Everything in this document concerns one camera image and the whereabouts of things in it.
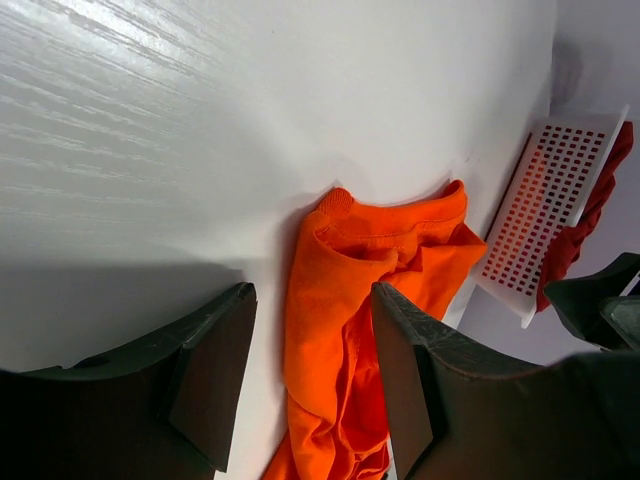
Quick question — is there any white plastic basket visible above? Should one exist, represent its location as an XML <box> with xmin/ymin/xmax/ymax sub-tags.
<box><xmin>473</xmin><ymin>106</ymin><xmax>629</xmax><ymax>328</ymax></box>

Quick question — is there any dark red t shirt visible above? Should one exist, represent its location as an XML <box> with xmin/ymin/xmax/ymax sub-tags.
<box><xmin>536</xmin><ymin>121</ymin><xmax>634</xmax><ymax>313</ymax></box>

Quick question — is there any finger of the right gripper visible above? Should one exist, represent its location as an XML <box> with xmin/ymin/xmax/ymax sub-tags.
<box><xmin>544</xmin><ymin>252</ymin><xmax>639</xmax><ymax>351</ymax></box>

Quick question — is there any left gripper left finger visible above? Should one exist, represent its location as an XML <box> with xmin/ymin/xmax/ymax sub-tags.
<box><xmin>1</xmin><ymin>282</ymin><xmax>257</xmax><ymax>479</ymax></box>

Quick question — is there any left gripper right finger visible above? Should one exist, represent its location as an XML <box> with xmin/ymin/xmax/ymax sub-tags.
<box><xmin>371</xmin><ymin>283</ymin><xmax>639</xmax><ymax>479</ymax></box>

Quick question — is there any orange t shirt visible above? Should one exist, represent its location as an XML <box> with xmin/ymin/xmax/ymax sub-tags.
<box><xmin>264</xmin><ymin>180</ymin><xmax>486</xmax><ymax>479</ymax></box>

